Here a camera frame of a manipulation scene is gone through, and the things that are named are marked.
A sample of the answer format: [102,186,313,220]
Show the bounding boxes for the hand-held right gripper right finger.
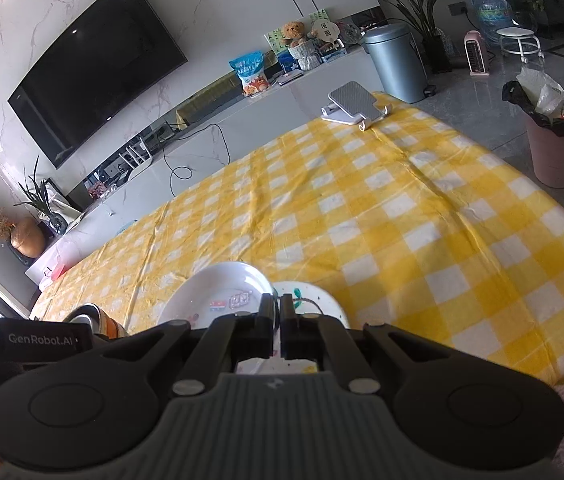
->
[281,294,455,396]

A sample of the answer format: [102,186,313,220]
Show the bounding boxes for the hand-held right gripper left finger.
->
[104,294,276,395]

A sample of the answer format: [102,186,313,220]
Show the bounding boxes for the white fruit-pattern plate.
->
[272,281,350,373]

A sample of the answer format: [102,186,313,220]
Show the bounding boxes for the small white printed plate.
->
[154,261,283,373]

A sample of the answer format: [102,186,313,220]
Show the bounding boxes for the steel bowl with orange outside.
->
[64,302,130,341]

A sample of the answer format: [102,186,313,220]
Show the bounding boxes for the yellow checkered tablecloth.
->
[29,92,564,386]

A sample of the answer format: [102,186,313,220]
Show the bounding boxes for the orange round vase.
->
[10,217,47,257]

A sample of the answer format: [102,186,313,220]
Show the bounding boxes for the green plant in glass vase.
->
[14,157,70,236]

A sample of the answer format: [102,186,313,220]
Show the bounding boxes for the white television cabinet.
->
[24,50,388,306]

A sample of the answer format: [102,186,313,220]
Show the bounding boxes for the white router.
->
[121,130,155,168]

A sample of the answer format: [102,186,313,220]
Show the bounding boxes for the grey phone stand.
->
[320,81,394,132]

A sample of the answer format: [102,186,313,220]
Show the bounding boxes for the blue snack bag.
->
[228,51,269,98]

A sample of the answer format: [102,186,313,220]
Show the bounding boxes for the teddy bear in basket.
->
[282,21,322,71]

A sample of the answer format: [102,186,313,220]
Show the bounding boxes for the grey cylindrical trash bin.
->
[363,23,429,105]

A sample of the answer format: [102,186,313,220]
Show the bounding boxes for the round paper fan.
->
[310,20,340,41]

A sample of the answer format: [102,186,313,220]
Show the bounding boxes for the black television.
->
[8,0,188,170]

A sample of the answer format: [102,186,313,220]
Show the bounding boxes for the pink bin with black bag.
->
[502,67,564,189]

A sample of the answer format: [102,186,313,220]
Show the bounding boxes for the tall potted plant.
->
[357,0,455,73]

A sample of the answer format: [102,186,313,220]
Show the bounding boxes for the pink space heater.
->
[463,30,494,77]

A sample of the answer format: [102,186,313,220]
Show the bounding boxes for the white round stool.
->
[496,26,543,64]

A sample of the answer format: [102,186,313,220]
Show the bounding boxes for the blue water jug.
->
[472,0,513,31]

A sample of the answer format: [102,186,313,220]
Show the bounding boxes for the black cable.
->
[162,122,230,198]

